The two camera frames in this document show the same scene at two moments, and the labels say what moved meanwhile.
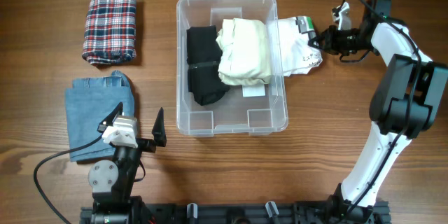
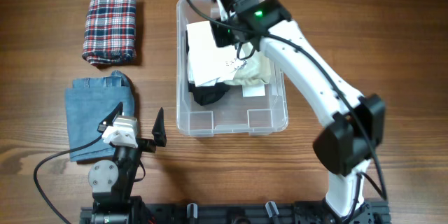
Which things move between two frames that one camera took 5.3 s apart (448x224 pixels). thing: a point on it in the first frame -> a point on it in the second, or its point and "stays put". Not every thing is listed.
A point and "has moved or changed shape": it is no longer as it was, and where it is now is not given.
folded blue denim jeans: x=88 y=103 stays put
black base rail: x=269 y=213 stays put
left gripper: x=158 y=132 stays put
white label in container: x=253 y=90 stays put
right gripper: x=330 y=34 -> x=221 y=38
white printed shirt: x=290 y=52 has moved or changed shape
